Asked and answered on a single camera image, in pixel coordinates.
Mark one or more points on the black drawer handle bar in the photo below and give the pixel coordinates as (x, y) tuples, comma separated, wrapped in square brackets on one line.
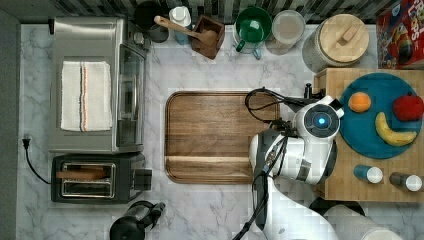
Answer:
[(308, 94)]

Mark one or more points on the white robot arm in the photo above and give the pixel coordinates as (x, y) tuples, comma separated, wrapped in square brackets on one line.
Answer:
[(307, 156)]

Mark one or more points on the light wooden drawer cabinet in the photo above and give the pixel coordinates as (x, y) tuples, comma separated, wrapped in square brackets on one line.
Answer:
[(342, 184)]

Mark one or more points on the dark wooden cutting board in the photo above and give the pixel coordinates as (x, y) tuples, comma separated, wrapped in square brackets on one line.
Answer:
[(208, 135)]

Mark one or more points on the wooden spoon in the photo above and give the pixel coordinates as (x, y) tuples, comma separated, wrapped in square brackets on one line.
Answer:
[(186, 30)]

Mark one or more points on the dark wooden utensil box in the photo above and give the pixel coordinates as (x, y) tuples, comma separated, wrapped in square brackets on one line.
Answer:
[(211, 47)]

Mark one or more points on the small grey cup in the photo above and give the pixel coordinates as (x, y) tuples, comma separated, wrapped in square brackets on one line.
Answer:
[(158, 34)]

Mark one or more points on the green measuring cup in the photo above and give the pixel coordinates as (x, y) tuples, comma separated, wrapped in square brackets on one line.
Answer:
[(252, 27)]

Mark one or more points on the white blue bottle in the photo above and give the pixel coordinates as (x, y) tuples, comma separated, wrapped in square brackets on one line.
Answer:
[(181, 16)]

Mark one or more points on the clear lidded plastic container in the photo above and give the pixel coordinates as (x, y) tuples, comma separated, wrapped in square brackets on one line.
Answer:
[(287, 29)]

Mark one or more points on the black round pot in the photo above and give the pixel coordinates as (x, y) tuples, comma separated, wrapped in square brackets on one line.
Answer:
[(145, 13)]

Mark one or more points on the white striped dish towel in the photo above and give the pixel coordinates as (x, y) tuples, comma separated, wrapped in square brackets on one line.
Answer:
[(86, 96)]

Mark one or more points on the stainless toaster oven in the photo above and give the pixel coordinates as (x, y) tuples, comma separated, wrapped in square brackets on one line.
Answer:
[(120, 43)]

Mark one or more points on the black paper towel base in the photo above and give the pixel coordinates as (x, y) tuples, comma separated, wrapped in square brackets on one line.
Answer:
[(321, 206)]

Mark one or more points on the blue round plate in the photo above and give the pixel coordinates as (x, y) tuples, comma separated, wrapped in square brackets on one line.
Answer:
[(359, 130)]

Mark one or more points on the orange fruit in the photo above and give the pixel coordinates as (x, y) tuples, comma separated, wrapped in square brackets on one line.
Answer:
[(359, 102)]

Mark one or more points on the black two-slot toaster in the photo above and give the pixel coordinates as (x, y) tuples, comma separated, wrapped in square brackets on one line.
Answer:
[(99, 179)]

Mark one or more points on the jar with wooden lid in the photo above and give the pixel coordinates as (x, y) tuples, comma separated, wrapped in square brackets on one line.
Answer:
[(339, 41)]

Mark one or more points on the white paper towel roll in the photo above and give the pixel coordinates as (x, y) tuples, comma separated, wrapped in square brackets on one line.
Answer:
[(350, 225)]

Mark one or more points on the blue shaker white cap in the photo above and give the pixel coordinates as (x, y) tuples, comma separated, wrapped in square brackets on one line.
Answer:
[(367, 173)]

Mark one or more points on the yellow banana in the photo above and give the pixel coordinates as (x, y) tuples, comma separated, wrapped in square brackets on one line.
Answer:
[(390, 136)]

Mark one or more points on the red apple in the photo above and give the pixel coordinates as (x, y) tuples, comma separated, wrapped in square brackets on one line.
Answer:
[(408, 107)]

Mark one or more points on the dark shaker white cap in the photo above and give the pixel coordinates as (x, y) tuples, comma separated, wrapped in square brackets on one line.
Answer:
[(409, 182)]

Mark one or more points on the red cereal box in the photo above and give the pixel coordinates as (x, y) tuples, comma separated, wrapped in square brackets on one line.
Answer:
[(400, 36)]

